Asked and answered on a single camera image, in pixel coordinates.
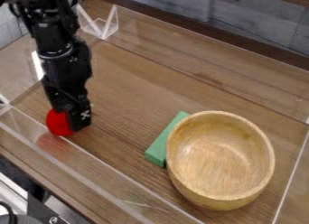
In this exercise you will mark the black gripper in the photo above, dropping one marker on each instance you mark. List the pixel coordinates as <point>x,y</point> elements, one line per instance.
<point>65,75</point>

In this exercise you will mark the red plush strawberry fruit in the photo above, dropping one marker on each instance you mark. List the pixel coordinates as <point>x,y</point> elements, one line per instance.
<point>56,122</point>

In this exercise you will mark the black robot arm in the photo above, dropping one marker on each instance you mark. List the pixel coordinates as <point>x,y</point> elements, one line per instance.
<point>64,54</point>

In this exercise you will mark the green rectangular block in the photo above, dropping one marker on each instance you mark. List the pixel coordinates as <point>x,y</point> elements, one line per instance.
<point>155,152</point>

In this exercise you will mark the black clamp under table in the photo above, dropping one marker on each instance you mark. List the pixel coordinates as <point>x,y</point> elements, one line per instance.
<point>40,212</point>

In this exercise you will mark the wooden bowl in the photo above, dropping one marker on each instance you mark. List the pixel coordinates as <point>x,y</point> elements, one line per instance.
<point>220,160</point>

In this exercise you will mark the clear acrylic enclosure wall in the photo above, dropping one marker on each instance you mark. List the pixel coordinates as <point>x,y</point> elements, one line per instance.
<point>155,70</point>

